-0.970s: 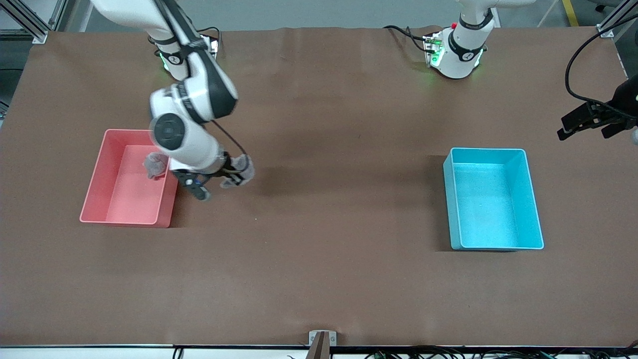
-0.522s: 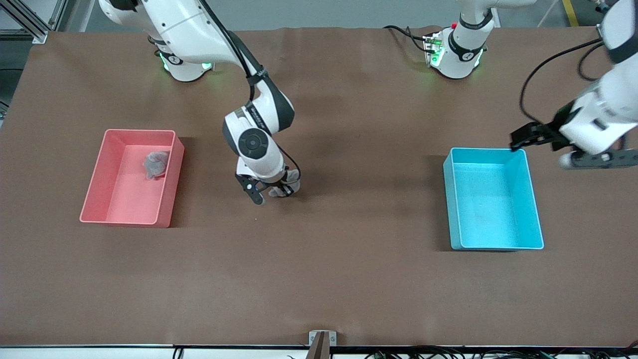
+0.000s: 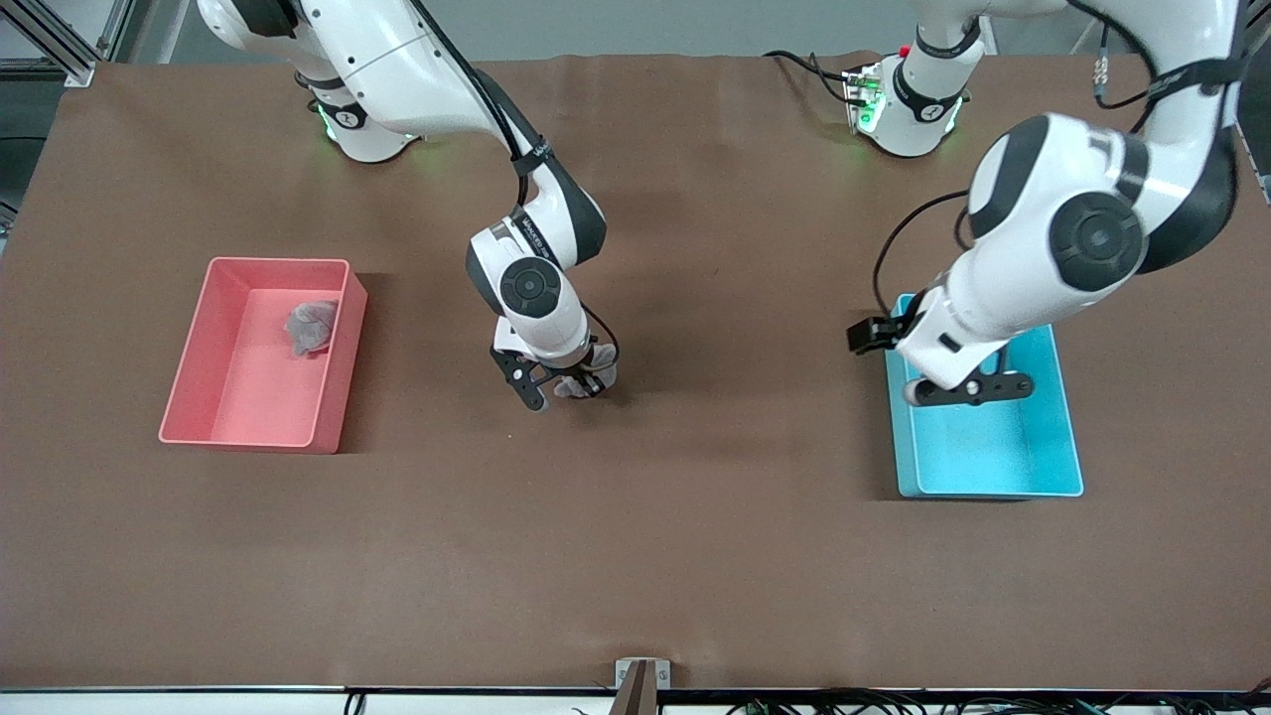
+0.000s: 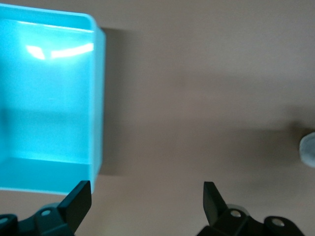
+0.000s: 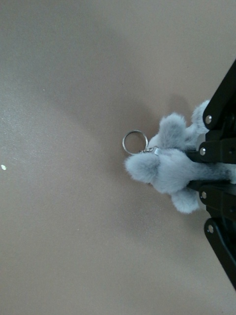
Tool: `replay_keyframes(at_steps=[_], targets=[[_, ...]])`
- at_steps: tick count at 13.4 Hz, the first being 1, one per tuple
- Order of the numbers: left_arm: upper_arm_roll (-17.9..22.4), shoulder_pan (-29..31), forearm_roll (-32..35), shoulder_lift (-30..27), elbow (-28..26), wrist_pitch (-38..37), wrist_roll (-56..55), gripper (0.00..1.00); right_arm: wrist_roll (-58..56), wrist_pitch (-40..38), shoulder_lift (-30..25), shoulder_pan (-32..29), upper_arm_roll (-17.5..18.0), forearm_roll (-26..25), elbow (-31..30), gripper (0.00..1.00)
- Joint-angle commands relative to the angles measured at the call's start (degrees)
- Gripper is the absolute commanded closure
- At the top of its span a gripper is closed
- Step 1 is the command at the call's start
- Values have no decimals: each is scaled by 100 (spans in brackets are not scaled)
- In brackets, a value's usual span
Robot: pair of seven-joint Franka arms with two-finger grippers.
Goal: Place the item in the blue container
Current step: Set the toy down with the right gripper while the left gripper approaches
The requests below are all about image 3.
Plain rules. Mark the silver base connector bracket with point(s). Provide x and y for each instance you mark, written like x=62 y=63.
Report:
x=856 y=89

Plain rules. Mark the grey metal clamp bracket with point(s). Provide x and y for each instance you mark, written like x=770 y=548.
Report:
x=624 y=675

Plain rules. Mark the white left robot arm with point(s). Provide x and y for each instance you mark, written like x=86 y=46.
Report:
x=1072 y=228

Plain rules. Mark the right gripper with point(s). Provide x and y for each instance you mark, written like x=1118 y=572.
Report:
x=581 y=374

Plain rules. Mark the blue plastic box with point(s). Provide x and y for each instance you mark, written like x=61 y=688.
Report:
x=993 y=457

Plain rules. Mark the brown table cover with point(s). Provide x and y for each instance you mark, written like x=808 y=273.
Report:
x=695 y=546

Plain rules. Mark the aluminium frame rail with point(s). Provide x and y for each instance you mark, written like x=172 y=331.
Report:
x=74 y=70

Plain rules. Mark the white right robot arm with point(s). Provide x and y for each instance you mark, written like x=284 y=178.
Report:
x=397 y=60

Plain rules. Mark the pink plastic box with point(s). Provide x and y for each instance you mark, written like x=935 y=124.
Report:
x=248 y=407

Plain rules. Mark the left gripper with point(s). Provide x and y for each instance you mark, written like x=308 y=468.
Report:
x=878 y=332

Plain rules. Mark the brown post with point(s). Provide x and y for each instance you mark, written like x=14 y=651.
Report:
x=635 y=695

